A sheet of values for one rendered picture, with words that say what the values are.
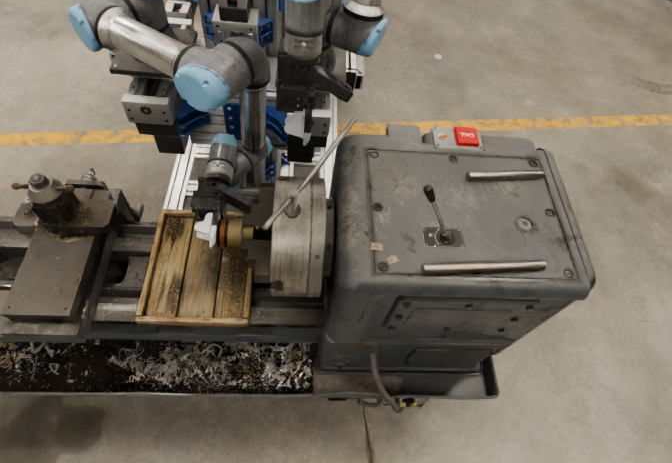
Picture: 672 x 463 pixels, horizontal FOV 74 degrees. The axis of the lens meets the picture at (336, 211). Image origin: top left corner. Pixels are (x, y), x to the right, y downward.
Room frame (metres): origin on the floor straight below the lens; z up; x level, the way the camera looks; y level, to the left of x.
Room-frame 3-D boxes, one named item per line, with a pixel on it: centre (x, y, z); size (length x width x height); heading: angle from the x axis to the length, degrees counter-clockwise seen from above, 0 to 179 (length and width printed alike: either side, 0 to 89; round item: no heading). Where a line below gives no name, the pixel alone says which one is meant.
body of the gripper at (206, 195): (0.65, 0.34, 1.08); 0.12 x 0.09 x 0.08; 9
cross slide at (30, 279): (0.49, 0.73, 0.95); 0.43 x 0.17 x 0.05; 10
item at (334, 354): (0.67, -0.29, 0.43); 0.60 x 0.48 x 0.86; 100
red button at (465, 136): (0.88, -0.31, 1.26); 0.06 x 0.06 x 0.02; 10
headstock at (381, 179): (0.67, -0.29, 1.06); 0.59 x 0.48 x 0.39; 100
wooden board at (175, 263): (0.54, 0.36, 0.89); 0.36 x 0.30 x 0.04; 10
